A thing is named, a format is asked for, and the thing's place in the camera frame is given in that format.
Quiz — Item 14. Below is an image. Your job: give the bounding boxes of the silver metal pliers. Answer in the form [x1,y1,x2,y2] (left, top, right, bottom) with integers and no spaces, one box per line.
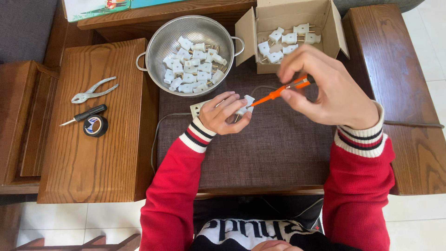
[70,76,120,105]

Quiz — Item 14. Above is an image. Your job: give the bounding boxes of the metal colander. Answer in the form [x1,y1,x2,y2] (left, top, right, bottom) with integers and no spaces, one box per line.
[135,15,245,98]

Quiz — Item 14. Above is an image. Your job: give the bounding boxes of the large pile of white plugs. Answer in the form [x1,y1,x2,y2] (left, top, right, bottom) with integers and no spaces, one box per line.
[162,36,229,94]

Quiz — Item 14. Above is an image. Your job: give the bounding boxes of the open cardboard box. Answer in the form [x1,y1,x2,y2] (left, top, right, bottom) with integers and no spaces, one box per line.
[235,0,350,75]

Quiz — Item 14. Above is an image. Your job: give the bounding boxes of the white electrical plug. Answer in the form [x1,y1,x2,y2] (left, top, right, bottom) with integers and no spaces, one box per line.
[233,94,256,123]

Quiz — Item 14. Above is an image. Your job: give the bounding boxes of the grey cushion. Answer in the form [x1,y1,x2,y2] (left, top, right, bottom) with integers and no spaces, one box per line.
[0,0,59,65]
[333,0,426,17]

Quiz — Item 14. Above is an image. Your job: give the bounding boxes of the colourful picture book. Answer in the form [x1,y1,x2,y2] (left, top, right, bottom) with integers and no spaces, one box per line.
[62,0,190,23]

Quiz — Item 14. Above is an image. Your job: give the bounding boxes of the black electrical tape roll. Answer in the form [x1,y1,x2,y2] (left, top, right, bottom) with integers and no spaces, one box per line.
[82,115,109,138]

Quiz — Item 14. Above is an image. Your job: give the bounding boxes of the grey cable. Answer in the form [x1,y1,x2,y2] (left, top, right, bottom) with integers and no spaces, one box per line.
[150,112,192,175]
[249,85,445,129]

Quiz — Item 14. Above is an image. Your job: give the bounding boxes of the long wooden armrest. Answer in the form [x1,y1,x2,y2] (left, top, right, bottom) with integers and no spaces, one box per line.
[342,3,446,196]

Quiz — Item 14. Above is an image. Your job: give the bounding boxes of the black and white sweater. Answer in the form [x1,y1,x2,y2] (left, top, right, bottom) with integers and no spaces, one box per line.
[189,195,364,251]

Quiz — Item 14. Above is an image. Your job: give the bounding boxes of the white power socket strip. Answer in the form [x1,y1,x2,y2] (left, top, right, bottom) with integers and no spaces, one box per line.
[190,99,226,119]

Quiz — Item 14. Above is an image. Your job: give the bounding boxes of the person's right hand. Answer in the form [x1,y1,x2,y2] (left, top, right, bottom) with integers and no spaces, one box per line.
[277,44,380,130]

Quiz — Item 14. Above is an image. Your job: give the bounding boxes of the small group of white plugs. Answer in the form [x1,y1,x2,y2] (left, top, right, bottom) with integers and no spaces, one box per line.
[257,23,322,65]

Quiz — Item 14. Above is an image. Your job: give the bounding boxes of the black-handled small screwdriver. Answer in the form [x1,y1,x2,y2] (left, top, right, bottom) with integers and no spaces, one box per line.
[59,104,108,127]

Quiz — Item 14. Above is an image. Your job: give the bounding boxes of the person's left hand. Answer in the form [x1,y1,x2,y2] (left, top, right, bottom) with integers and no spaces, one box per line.
[199,91,253,136]

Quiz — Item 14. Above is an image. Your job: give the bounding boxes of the orange screwdriver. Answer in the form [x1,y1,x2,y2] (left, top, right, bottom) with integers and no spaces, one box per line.
[250,74,316,108]

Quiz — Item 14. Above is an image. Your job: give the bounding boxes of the wide wooden armrest box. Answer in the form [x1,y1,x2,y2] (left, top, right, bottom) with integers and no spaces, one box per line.
[37,38,160,204]

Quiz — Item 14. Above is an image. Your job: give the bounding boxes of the wooden backrest rail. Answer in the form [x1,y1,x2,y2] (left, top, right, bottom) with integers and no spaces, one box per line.
[77,0,258,40]

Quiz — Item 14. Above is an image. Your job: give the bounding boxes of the reddish wooden stool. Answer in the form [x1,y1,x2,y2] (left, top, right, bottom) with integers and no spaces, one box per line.
[10,233,142,251]

